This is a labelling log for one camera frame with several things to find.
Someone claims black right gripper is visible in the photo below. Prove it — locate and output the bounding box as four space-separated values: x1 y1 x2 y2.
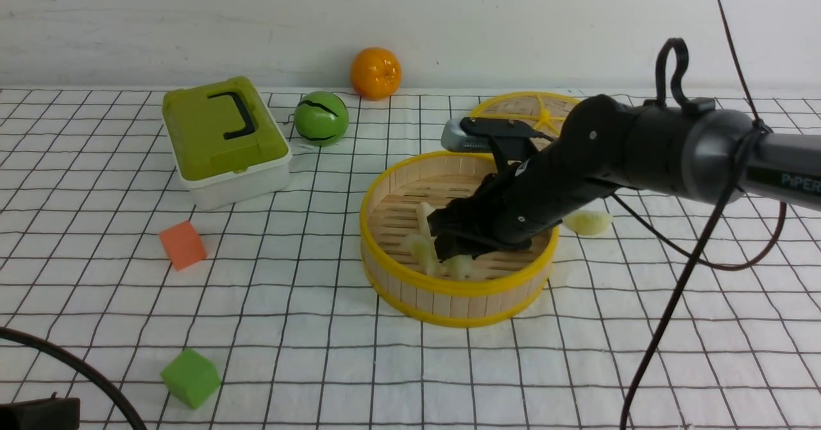
427 141 616 262

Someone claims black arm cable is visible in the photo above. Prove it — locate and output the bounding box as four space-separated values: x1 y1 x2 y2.
609 0 788 430
0 327 148 430

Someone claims green lid white box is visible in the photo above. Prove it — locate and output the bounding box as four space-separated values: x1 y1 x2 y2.
161 76 292 211

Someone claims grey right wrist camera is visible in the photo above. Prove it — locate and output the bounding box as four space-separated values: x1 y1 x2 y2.
440 117 555 173

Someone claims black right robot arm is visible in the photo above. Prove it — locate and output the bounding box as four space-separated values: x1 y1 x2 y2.
427 96 820 261

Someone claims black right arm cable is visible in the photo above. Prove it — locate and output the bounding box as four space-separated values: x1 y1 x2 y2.
609 0 788 430

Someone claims green watermelon toy ball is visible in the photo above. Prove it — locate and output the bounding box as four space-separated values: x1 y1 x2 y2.
293 91 350 146

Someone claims green foam cube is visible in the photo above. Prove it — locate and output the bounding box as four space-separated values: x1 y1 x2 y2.
160 348 222 409

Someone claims greenish dumpling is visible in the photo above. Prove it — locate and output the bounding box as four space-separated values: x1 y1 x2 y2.
562 210 613 236
443 255 474 280
402 234 440 277

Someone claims yellow rim bamboo steamer tray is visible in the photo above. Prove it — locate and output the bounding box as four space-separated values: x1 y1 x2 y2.
359 150 559 328

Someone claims yellow rim bamboo steamer lid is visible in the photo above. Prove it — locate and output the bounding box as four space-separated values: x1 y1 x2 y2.
469 91 580 137

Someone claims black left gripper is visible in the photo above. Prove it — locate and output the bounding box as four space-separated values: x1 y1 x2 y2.
1 395 80 429

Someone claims orange toy fruit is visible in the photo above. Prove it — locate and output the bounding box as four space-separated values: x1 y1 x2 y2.
350 47 402 100

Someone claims white dumpling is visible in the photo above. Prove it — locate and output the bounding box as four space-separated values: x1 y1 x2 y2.
416 202 435 242

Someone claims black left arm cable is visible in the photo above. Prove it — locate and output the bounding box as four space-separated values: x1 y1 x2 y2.
0 327 148 430

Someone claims white black grid tablecloth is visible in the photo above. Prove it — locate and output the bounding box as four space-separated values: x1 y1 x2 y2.
1 85 820 429

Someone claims orange foam cube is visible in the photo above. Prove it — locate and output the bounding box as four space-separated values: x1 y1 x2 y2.
158 221 207 272

